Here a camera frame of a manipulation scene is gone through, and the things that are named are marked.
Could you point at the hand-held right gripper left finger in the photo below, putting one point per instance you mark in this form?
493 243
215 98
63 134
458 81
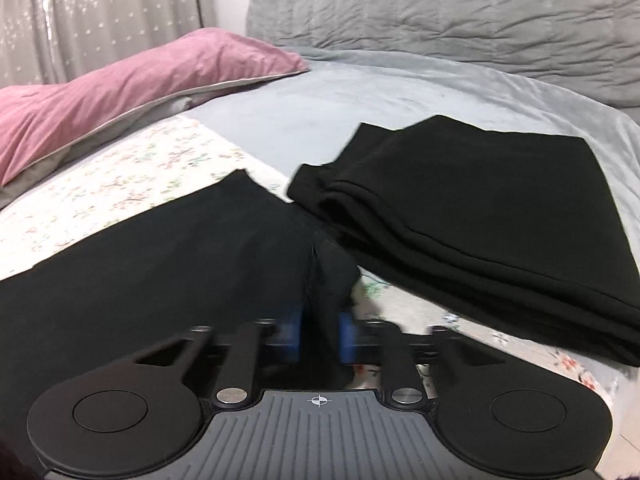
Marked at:
292 335

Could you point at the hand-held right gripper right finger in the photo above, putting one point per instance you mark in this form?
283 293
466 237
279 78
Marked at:
347 337

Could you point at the black pants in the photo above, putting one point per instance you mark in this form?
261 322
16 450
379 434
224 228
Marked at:
165 270
475 210

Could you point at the folded black pants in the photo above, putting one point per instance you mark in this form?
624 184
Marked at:
475 210

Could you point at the floral bed sheet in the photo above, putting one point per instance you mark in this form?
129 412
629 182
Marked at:
150 160

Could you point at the pink duvet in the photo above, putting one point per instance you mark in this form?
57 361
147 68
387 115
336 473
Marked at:
125 85

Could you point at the grey flower-print curtain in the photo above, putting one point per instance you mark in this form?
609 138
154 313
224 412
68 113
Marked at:
100 15

